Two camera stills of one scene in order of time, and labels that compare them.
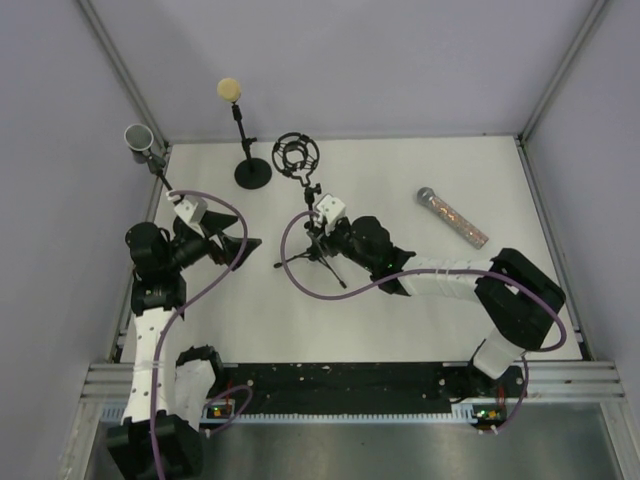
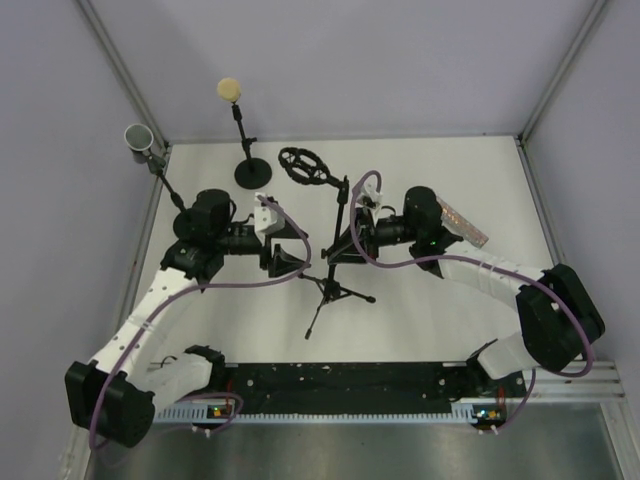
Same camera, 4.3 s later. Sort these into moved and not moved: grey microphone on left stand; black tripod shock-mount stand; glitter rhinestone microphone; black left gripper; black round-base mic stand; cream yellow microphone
Moved: black tripod shock-mount stand; black left gripper
Not moved: grey microphone on left stand; glitter rhinestone microphone; cream yellow microphone; black round-base mic stand
